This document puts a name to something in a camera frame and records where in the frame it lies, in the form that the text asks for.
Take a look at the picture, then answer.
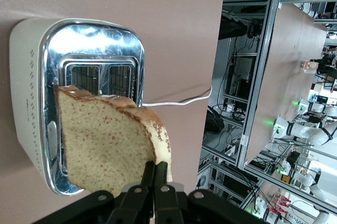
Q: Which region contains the chrome and cream toaster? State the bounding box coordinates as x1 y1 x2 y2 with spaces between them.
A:
9 17 146 196

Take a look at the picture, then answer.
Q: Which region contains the brown table cover cloth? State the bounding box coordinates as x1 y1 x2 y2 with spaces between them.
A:
0 0 227 224

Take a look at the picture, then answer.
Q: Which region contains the black background bag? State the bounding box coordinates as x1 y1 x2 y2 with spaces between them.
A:
204 109 225 135

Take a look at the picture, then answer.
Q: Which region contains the brown bread slice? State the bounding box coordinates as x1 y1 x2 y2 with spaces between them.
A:
53 84 174 198

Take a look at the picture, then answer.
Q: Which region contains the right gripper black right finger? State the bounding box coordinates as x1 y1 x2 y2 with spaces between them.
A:
153 160 185 224

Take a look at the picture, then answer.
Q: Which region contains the aluminium profile rack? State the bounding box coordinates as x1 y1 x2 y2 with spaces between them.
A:
200 0 337 224

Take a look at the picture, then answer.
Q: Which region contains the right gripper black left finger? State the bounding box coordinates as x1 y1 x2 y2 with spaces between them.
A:
106 160 156 224

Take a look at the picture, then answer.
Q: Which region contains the white toaster power cable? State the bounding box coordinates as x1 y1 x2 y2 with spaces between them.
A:
142 86 213 108

